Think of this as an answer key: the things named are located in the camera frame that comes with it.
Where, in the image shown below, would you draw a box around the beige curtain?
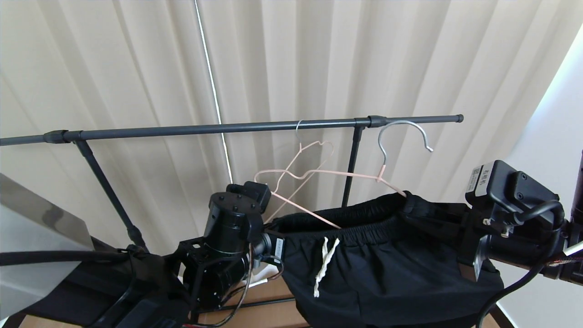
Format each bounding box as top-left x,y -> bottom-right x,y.
0,0 -> 583,256

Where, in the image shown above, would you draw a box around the black clothes rack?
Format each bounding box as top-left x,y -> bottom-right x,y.
0,114 -> 464,325

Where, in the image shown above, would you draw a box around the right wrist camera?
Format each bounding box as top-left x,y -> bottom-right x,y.
465,159 -> 565,237

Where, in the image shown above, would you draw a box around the pink clothes hanger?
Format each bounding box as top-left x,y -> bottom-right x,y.
254,120 -> 433,229
266,119 -> 335,224

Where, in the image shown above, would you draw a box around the black cable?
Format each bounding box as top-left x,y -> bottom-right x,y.
475,200 -> 566,328
0,250 -> 133,267

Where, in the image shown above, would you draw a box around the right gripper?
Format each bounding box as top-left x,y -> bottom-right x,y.
458,206 -> 565,283

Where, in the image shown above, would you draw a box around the black shorts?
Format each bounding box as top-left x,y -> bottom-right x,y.
269,191 -> 504,328

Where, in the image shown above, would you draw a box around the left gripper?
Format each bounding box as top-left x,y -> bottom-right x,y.
255,234 -> 286,266

